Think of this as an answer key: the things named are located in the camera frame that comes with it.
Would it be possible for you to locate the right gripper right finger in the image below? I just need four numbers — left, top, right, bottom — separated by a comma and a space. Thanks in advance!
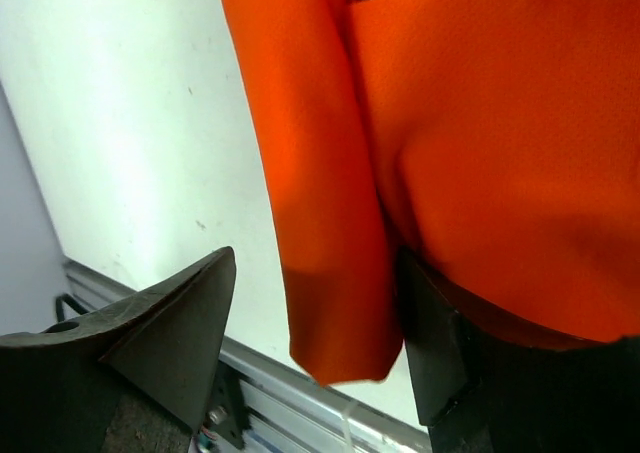
397, 250, 639, 427

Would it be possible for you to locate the aluminium rail frame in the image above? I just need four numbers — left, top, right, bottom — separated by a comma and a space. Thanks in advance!
62, 258, 434, 453

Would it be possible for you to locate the orange t-shirt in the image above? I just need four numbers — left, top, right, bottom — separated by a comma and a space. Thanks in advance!
222, 0, 639, 385

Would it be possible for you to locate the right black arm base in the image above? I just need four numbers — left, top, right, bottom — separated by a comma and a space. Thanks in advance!
54, 292, 251, 453

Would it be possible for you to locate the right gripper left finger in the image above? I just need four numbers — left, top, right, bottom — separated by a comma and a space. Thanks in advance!
42, 247, 236, 433

